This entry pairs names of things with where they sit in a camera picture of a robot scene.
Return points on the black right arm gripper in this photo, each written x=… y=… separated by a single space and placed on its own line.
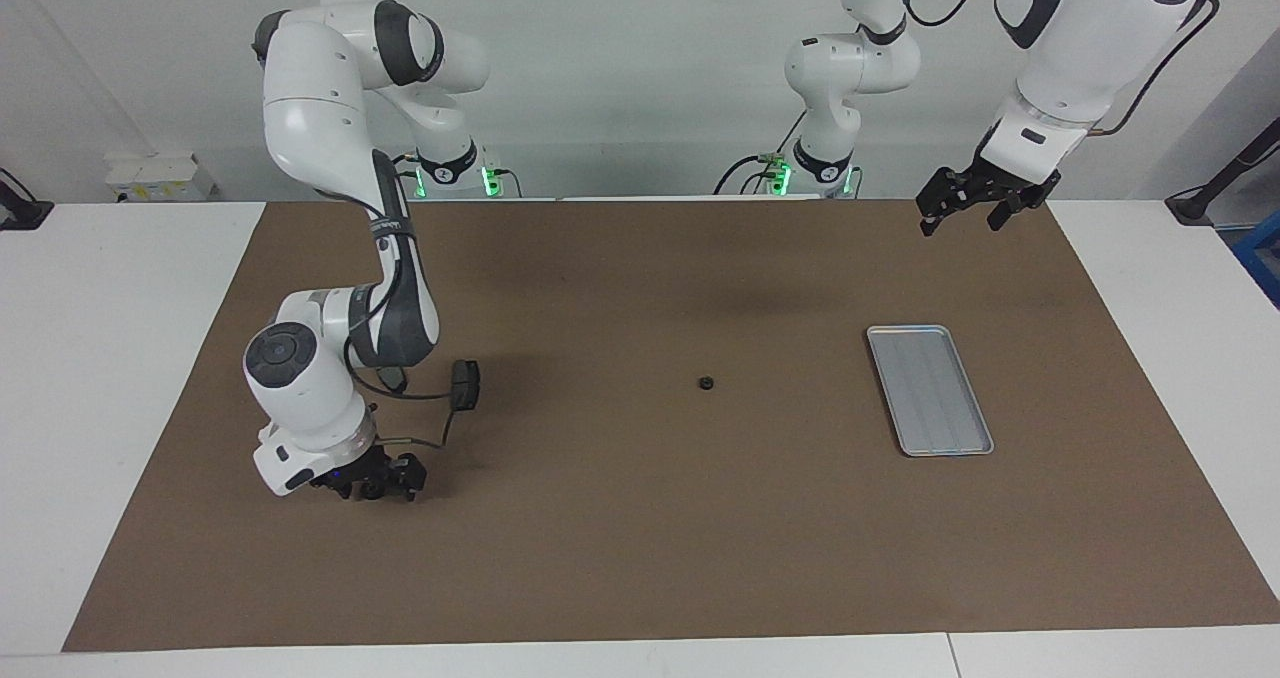
x=385 y=466

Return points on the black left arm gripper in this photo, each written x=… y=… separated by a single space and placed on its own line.
x=995 y=173

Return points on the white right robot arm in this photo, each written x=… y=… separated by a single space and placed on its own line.
x=310 y=108

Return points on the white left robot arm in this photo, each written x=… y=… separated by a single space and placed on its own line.
x=1090 y=38

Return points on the silver metal tray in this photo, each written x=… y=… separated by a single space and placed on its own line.
x=930 y=393

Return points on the rectangular dark grey brake pad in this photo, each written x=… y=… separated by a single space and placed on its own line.
x=466 y=386

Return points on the brown table mat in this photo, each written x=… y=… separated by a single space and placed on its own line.
x=640 y=518

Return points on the blue box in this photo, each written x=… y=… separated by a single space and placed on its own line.
x=1262 y=263

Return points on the white power strip box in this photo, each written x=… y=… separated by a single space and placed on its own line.
x=155 y=176

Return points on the black clamp mount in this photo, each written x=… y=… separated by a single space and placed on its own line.
x=22 y=213

